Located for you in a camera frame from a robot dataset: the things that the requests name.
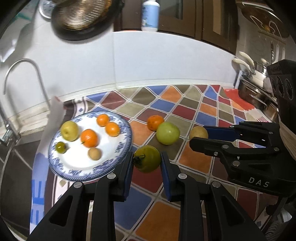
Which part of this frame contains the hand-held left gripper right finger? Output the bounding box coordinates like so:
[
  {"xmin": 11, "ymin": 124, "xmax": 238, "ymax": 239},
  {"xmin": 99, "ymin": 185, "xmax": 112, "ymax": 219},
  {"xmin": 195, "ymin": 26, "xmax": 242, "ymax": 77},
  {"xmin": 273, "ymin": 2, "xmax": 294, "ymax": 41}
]
[{"xmin": 161, "ymin": 152, "xmax": 266, "ymax": 241}]

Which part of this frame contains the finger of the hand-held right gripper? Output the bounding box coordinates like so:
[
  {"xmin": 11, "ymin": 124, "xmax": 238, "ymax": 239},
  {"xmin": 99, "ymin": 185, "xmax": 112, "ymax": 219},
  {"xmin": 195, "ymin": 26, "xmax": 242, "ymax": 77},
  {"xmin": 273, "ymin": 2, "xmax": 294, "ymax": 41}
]
[
  {"xmin": 189, "ymin": 137, "xmax": 281, "ymax": 172},
  {"xmin": 203, "ymin": 121, "xmax": 279, "ymax": 142}
]

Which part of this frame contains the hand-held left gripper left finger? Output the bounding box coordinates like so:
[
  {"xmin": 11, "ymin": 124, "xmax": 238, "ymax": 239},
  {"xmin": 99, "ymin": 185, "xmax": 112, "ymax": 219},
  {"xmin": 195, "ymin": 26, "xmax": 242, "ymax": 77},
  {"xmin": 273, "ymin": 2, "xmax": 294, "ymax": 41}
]
[{"xmin": 28, "ymin": 151, "xmax": 134, "ymax": 241}]

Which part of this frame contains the brown kiwi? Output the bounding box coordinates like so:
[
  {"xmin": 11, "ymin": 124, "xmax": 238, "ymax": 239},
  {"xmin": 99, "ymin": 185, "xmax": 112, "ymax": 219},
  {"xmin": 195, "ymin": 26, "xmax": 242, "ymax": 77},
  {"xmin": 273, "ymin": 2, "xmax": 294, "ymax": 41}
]
[
  {"xmin": 88, "ymin": 148, "xmax": 102, "ymax": 161},
  {"xmin": 189, "ymin": 126, "xmax": 208, "ymax": 141}
]

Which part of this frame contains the green tomato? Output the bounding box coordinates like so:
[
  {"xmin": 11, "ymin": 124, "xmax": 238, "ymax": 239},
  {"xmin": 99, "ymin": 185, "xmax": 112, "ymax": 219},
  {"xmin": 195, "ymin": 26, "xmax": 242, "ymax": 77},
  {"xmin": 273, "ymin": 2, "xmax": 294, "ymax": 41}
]
[
  {"xmin": 133, "ymin": 145, "xmax": 161, "ymax": 173},
  {"xmin": 55, "ymin": 142, "xmax": 67, "ymax": 154}
]

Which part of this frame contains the orange mandarin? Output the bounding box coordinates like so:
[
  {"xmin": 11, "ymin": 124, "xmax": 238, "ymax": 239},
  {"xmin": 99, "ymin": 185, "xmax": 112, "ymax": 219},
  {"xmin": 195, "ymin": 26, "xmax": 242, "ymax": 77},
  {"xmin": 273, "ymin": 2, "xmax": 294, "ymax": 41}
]
[
  {"xmin": 80, "ymin": 129, "xmax": 98, "ymax": 148},
  {"xmin": 147, "ymin": 115, "xmax": 164, "ymax": 132},
  {"xmin": 105, "ymin": 122, "xmax": 120, "ymax": 137},
  {"xmin": 96, "ymin": 114, "xmax": 110, "ymax": 127}
]

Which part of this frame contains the blue-rimmed white plate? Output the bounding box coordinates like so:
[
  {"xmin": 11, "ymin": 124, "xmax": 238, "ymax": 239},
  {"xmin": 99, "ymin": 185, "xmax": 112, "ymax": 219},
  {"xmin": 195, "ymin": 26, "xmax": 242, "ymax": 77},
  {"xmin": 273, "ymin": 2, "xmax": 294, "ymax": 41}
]
[{"xmin": 48, "ymin": 111, "xmax": 133, "ymax": 181}]

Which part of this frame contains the yellow-green apple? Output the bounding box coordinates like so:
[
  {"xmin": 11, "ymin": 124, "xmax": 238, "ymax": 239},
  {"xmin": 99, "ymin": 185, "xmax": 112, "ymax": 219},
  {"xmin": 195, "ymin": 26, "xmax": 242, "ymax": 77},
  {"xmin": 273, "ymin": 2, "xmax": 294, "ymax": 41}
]
[{"xmin": 61, "ymin": 121, "xmax": 79, "ymax": 142}]

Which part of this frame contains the red mat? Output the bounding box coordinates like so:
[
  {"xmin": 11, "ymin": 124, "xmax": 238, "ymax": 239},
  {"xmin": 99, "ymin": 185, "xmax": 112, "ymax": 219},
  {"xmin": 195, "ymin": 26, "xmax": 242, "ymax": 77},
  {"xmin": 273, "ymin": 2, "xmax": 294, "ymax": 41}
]
[{"xmin": 224, "ymin": 89, "xmax": 255, "ymax": 112}]

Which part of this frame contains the green apple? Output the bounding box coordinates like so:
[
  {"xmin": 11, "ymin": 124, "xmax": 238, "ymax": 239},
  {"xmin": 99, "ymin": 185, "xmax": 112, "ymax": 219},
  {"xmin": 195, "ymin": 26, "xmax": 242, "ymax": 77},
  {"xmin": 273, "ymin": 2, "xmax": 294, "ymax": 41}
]
[{"xmin": 156, "ymin": 122, "xmax": 180, "ymax": 146}]

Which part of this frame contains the colourful diamond-pattern tablecloth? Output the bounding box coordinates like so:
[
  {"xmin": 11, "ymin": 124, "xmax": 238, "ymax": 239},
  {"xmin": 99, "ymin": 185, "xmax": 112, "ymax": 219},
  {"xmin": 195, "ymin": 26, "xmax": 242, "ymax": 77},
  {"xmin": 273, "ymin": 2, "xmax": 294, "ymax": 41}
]
[{"xmin": 29, "ymin": 85, "xmax": 296, "ymax": 241}]

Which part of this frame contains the stainless steel sink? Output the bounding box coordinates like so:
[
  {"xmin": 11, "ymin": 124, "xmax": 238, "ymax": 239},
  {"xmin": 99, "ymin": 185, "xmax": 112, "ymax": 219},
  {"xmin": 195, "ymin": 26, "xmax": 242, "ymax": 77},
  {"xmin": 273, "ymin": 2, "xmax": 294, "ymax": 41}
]
[{"xmin": 0, "ymin": 137, "xmax": 47, "ymax": 223}]

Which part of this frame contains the dark brown cabinet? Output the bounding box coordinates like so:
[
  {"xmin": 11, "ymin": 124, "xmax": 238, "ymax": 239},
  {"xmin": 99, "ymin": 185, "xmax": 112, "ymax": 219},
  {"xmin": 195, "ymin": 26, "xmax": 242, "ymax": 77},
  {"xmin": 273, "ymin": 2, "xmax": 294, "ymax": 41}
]
[{"xmin": 114, "ymin": 0, "xmax": 242, "ymax": 55}]

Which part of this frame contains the glass pot lid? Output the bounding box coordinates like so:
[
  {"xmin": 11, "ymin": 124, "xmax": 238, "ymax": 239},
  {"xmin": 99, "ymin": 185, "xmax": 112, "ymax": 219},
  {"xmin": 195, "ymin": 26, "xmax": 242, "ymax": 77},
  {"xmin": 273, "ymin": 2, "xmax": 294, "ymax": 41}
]
[{"xmin": 240, "ymin": 0, "xmax": 290, "ymax": 43}]

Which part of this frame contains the large chrome faucet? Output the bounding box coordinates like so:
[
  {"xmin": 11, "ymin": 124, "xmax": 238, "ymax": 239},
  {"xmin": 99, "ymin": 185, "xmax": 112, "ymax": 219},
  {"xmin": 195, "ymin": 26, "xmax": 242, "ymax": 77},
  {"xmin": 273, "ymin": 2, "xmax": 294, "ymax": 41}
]
[{"xmin": 0, "ymin": 102, "xmax": 20, "ymax": 146}]

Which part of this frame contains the thin gooseneck faucet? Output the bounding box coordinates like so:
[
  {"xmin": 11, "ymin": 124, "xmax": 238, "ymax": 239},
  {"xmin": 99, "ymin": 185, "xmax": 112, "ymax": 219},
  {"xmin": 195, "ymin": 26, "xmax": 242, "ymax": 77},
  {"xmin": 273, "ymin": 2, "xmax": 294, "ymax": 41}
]
[{"xmin": 3, "ymin": 59, "xmax": 51, "ymax": 109}]

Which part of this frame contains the white pump bottle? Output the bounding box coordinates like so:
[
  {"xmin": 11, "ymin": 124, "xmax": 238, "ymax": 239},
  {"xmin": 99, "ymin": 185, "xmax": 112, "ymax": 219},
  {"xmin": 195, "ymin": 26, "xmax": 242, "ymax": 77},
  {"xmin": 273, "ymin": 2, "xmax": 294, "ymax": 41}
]
[{"xmin": 142, "ymin": 0, "xmax": 160, "ymax": 32}]

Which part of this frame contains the black frying pan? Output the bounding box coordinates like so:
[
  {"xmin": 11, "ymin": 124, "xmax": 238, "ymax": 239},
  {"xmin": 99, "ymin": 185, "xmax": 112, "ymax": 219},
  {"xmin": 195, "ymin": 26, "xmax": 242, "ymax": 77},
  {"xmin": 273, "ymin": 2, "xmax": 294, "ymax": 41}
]
[{"xmin": 51, "ymin": 0, "xmax": 123, "ymax": 41}]

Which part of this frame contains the copper strainer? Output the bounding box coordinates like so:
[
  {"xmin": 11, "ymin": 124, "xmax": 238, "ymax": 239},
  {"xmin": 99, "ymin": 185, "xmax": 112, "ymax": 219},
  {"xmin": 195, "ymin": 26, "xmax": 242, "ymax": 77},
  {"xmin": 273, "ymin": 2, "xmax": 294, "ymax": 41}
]
[{"xmin": 54, "ymin": 0, "xmax": 113, "ymax": 30}]

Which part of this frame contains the green paper towel pack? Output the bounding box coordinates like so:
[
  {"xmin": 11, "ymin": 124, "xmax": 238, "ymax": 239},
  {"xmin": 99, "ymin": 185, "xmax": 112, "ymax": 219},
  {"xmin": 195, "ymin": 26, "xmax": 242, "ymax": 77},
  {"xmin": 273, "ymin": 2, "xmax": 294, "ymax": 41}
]
[{"xmin": 0, "ymin": 21, "xmax": 31, "ymax": 63}]

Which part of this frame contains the perforated metal steamer plate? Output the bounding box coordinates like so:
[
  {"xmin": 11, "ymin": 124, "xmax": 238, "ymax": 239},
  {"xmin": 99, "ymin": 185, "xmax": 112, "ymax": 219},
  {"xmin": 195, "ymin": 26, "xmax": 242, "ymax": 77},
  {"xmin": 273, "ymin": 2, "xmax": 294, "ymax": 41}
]
[{"xmin": 38, "ymin": 0, "xmax": 55, "ymax": 19}]

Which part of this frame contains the white-handled steel pot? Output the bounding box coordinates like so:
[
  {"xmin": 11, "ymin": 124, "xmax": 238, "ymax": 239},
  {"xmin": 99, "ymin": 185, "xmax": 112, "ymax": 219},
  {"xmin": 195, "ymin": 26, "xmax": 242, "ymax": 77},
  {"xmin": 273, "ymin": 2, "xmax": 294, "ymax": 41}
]
[{"xmin": 232, "ymin": 51, "xmax": 271, "ymax": 81}]

